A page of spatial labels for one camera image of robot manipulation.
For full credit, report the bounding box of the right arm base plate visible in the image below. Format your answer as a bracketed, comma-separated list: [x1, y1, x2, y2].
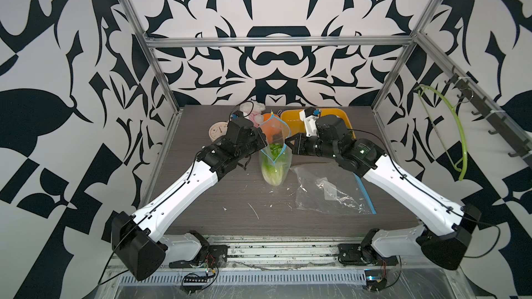
[337, 228, 398, 267]

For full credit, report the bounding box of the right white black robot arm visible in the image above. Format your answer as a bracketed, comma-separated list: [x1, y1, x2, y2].
[285, 108, 482, 270]

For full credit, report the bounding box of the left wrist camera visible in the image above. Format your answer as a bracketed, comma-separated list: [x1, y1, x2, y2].
[229, 110, 245, 121]

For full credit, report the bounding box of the clear zipper bag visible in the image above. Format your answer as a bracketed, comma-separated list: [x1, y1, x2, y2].
[259, 112, 292, 186]
[291, 163, 376, 216]

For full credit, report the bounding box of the orange plush toy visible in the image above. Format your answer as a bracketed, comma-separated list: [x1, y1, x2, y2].
[260, 112, 283, 145]

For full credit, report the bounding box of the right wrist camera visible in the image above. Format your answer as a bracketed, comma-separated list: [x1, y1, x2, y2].
[299, 107, 321, 137]

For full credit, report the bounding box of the white teddy bear pink shirt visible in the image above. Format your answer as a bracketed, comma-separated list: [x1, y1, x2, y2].
[239, 100, 266, 127]

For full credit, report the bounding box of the small pink round clock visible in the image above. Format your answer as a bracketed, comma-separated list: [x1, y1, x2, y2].
[209, 121, 228, 142]

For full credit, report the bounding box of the chinese cabbage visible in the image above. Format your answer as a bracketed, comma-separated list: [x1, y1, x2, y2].
[259, 144, 292, 186]

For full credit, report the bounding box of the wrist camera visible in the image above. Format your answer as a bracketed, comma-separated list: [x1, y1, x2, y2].
[299, 107, 321, 137]
[229, 110, 245, 121]

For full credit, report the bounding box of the yellow plastic tray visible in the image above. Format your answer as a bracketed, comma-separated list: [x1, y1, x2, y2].
[281, 108, 356, 140]

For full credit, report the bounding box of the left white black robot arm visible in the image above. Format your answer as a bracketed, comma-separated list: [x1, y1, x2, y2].
[111, 117, 267, 281]

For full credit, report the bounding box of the aluminium frame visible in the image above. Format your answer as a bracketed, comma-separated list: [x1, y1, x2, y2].
[119, 0, 531, 298]

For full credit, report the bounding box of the black wall hook rack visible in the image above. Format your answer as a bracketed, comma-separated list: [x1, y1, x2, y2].
[443, 66, 531, 167]

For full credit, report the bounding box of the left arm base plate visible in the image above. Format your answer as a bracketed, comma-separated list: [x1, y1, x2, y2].
[163, 231, 229, 269]

